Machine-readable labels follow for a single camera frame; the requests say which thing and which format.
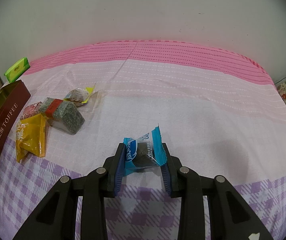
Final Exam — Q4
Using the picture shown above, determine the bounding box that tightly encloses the orange yellow snack packet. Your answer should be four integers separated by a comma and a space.
15, 114, 47, 163

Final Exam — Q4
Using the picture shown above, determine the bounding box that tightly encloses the yellow clear candy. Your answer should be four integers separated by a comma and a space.
63, 86, 95, 107

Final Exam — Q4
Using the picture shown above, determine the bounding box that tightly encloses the grey green red-banded block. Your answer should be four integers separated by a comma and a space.
39, 98, 85, 134

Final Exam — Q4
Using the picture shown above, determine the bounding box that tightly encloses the pink patterned candy box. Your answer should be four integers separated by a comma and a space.
20, 101, 42, 120

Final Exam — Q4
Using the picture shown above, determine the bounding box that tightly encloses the pink purple checked tablecloth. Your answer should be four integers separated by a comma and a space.
0, 41, 286, 239

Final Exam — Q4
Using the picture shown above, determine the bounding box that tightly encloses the blue dark candy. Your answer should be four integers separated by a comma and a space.
123, 126, 167, 176

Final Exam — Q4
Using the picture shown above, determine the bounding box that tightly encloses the green tissue pack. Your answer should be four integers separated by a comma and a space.
4, 57, 30, 83

